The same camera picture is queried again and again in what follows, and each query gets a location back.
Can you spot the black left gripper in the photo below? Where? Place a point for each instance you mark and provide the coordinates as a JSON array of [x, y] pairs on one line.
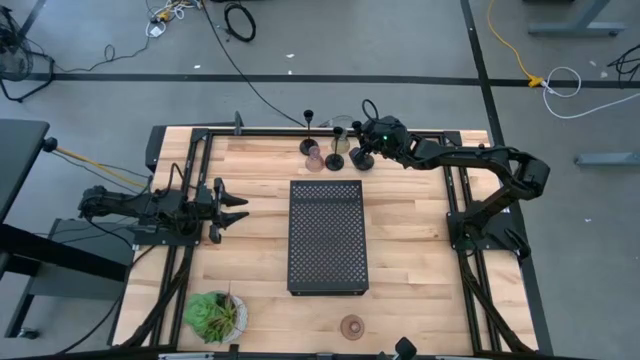
[[216, 209]]

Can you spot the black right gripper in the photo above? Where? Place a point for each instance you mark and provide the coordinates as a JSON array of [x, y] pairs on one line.
[[390, 144]]

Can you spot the tall black candlestick holder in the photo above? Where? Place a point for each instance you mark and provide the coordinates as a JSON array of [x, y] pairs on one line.
[[334, 161], [308, 146], [361, 161]]

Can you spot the clear ribbed glass candle holder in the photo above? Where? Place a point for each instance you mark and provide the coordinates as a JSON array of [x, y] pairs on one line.
[[343, 146]]

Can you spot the black perforated metal riser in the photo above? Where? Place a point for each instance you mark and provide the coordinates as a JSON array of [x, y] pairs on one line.
[[327, 237]]

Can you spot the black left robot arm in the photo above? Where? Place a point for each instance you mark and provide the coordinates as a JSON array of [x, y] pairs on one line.
[[150, 207]]

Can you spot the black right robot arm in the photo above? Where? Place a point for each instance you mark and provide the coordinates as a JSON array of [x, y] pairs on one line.
[[465, 156]]

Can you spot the green plant in white pot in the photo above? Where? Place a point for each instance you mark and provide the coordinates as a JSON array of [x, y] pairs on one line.
[[215, 317]]

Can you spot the black desk base beam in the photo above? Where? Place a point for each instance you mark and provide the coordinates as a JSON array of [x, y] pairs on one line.
[[60, 252]]

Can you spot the white power adapter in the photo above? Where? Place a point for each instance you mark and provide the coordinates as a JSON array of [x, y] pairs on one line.
[[156, 31]]

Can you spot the yellow power plug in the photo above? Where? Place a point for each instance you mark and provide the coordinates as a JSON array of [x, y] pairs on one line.
[[162, 18]]

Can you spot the black desk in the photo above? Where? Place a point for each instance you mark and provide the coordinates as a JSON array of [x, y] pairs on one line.
[[20, 160]]

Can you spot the grey desk leg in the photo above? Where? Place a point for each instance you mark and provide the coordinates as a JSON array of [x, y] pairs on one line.
[[575, 29]]

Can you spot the grey desk foot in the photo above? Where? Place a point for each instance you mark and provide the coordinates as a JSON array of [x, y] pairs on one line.
[[610, 159]]

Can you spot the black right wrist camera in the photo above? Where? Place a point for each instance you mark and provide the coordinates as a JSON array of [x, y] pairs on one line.
[[385, 132]]

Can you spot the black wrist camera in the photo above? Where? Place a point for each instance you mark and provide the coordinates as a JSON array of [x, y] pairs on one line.
[[385, 132], [204, 204]]

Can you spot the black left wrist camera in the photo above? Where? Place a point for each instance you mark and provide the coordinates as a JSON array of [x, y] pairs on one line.
[[204, 204]]

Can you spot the black aluminium rig frame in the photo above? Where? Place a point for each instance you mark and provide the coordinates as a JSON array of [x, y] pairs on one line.
[[275, 132]]

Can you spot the grey floor base plate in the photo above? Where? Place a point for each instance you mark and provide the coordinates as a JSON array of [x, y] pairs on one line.
[[75, 290]]

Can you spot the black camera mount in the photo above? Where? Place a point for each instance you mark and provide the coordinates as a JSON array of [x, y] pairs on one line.
[[405, 347]]

